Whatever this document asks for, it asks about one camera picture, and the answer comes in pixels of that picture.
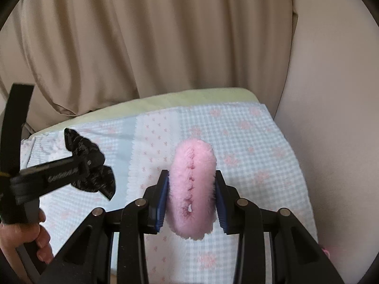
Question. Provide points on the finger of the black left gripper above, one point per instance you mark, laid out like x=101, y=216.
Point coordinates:
x=37, y=181

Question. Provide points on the beige sofa armrest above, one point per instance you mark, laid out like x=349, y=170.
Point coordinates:
x=329, y=114

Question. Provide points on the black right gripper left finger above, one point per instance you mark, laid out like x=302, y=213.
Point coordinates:
x=156, y=195

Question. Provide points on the black scrunchie with script print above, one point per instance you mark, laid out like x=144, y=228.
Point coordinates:
x=97, y=177

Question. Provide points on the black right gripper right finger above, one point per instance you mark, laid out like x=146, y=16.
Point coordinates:
x=225, y=198

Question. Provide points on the light green mattress pad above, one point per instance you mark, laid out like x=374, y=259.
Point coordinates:
x=187, y=98

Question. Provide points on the pink fluffy scrunchie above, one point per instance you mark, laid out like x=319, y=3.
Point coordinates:
x=190, y=208

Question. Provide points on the blue gingham floral blanket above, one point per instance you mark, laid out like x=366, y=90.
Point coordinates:
x=250, y=151

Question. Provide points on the beige curtain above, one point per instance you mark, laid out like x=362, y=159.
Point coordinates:
x=84, y=55

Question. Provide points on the left hand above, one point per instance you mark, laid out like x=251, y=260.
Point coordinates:
x=15, y=235

